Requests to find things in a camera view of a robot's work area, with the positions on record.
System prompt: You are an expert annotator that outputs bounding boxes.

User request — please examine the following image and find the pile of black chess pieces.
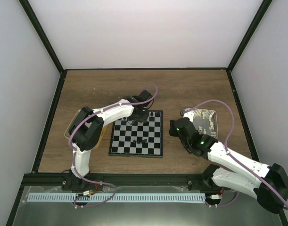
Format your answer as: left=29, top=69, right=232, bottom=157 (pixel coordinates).
left=132, top=139, right=147, bottom=144

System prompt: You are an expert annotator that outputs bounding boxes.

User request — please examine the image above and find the light blue cable duct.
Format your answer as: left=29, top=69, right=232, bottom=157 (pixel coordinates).
left=27, top=193, right=206, bottom=203

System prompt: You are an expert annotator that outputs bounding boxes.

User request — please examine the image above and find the black frame post left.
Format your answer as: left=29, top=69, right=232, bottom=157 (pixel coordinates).
left=18, top=0, right=64, bottom=73

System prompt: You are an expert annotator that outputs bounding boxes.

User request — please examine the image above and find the black frame post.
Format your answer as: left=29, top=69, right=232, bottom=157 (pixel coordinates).
left=228, top=0, right=273, bottom=71
left=18, top=0, right=64, bottom=73

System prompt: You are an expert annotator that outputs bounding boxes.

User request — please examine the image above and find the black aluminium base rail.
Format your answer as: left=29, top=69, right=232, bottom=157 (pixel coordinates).
left=21, top=173, right=220, bottom=191

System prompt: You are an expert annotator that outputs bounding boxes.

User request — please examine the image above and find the pink tin box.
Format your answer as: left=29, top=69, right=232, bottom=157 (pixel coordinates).
left=182, top=108, right=219, bottom=138

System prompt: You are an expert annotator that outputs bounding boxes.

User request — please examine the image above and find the yellow tin box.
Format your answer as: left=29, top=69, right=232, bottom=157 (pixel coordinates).
left=65, top=106, right=104, bottom=152

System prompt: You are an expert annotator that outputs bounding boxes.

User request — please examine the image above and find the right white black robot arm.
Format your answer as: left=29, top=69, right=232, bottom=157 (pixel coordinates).
left=169, top=118, right=288, bottom=214

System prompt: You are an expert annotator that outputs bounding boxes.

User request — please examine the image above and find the black and silver chessboard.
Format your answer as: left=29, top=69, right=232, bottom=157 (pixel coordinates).
left=108, top=110, right=163, bottom=158

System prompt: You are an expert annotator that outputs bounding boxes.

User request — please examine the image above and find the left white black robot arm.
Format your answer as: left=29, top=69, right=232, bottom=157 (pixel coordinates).
left=67, top=97, right=153, bottom=190

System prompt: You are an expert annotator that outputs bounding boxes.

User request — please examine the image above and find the black frame post right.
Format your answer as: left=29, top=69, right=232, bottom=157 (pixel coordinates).
left=228, top=0, right=273, bottom=71

